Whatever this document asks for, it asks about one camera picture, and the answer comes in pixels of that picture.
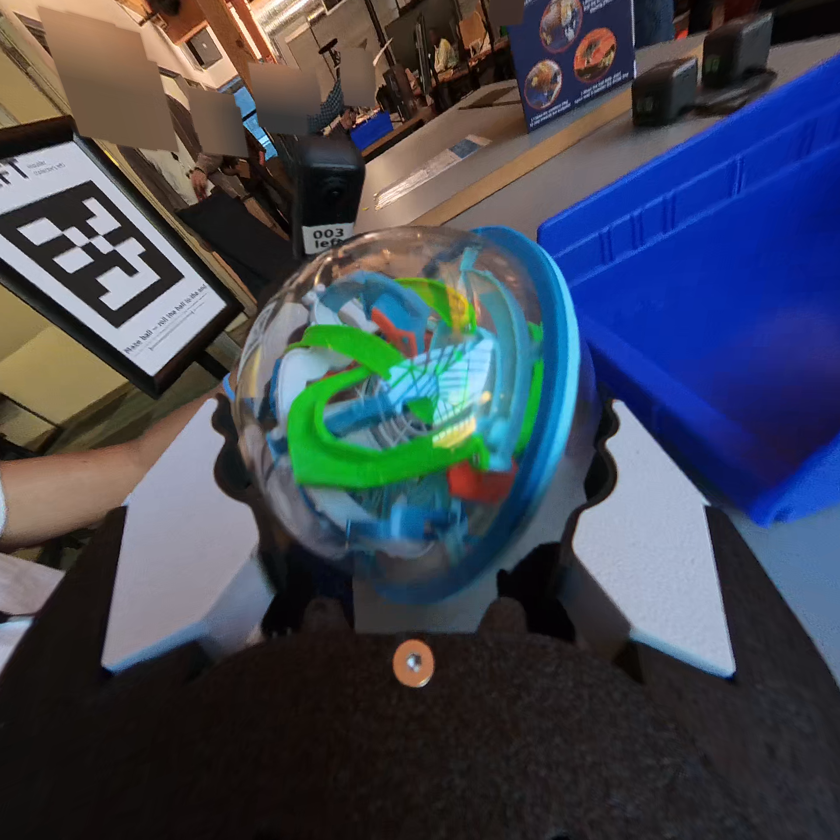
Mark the white paper sheet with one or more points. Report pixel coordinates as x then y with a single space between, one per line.
426 174

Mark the clear plastic maze ball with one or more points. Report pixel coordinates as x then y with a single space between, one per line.
407 420

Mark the blue puzzle box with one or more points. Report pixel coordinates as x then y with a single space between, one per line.
577 72

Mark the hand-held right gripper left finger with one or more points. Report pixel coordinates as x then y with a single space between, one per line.
177 525

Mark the blue plastic storage bin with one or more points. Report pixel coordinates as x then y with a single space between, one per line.
715 275

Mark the person's left forearm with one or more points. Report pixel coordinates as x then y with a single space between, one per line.
72 485

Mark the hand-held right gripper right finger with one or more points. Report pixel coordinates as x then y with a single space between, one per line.
656 558

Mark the small blue bin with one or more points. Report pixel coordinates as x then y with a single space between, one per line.
371 134

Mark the person's white shirt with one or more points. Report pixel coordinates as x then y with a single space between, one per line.
26 584

